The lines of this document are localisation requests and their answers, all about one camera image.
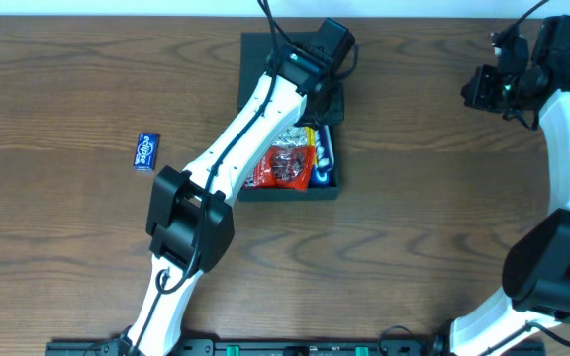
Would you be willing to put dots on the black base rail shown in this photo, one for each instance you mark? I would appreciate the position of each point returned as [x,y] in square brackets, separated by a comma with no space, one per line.
[207,347]

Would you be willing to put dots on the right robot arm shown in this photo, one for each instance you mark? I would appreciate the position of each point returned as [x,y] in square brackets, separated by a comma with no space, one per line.
[534,295]

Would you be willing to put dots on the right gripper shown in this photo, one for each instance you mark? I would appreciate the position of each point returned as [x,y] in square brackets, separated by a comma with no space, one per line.
[479,88]

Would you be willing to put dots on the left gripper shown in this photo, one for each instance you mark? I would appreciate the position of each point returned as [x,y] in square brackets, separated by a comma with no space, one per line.
[332,109]

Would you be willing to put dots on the dark green gift box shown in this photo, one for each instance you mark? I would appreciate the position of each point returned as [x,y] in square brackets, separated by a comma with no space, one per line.
[255,48]

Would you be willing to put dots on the blue Eclipse mint box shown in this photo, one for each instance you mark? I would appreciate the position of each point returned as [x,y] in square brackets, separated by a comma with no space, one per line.
[146,152]

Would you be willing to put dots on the red Hacks candy bag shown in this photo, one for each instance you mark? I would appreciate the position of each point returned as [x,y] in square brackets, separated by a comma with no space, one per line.
[282,168]

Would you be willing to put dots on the dark blue Cadbury chocolate bar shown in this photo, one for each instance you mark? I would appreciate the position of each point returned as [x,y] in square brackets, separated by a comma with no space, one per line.
[324,150]

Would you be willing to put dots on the yellow Hacks candy bag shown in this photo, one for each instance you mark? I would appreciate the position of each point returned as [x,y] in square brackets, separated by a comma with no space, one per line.
[297,137]

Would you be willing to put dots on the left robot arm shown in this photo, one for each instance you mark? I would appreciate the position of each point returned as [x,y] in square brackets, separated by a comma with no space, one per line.
[190,215]

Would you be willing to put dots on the blue Oreo cookie pack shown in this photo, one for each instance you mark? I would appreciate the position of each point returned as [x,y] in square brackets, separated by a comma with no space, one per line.
[323,178]

